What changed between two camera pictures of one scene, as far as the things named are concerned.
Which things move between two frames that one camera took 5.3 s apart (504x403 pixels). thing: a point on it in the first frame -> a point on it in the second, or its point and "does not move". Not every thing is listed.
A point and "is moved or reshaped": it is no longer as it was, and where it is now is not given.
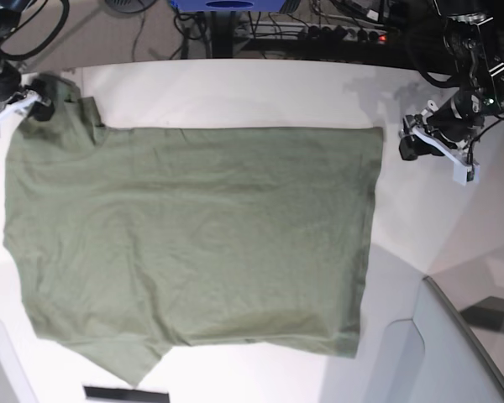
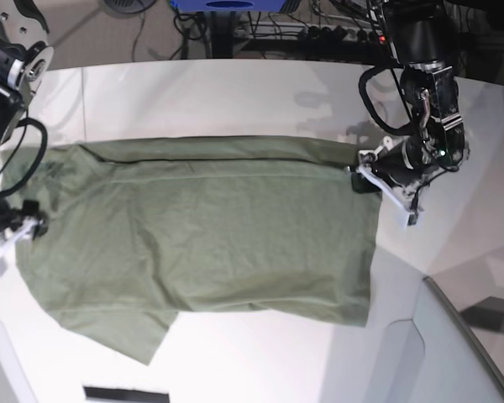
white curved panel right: (438, 357) does not move
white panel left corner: (4, 379) does not move
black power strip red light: (338, 34) does not move
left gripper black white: (0, 104) -> (3, 226)
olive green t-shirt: (129, 242) is moved or reshaped
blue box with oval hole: (229, 5) does not move
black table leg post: (222, 34) does not move
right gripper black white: (448, 132) -> (401, 170)
